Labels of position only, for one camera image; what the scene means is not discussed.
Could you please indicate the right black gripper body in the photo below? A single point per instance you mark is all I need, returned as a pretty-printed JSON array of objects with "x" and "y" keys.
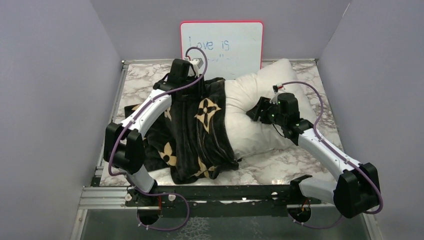
[{"x": 270, "y": 116}]

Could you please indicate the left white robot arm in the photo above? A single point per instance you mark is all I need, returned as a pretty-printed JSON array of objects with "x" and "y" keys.
[{"x": 123, "y": 142}]

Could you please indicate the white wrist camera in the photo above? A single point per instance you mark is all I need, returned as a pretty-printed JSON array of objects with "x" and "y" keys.
[
  {"x": 274, "y": 99},
  {"x": 197, "y": 64}
]

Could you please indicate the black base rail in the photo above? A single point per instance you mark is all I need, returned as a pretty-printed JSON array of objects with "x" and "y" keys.
[{"x": 209, "y": 201}]

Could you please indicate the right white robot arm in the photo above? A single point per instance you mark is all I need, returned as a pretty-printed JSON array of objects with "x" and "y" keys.
[{"x": 356, "y": 189}]

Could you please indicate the black floral plush pillowcase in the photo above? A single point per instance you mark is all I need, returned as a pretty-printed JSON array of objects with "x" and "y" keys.
[{"x": 190, "y": 138}]

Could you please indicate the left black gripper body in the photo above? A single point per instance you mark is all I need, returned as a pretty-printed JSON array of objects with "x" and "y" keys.
[{"x": 194, "y": 91}]

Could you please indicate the white pillow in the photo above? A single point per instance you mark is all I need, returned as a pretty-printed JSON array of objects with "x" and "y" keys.
[{"x": 248, "y": 109}]

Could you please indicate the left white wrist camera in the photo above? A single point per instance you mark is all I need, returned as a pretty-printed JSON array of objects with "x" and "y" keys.
[{"x": 197, "y": 64}]

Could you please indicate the pink framed whiteboard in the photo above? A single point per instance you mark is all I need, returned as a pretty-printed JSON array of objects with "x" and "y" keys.
[{"x": 231, "y": 48}]

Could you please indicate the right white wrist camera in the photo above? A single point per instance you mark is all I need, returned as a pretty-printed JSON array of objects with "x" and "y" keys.
[{"x": 274, "y": 99}]

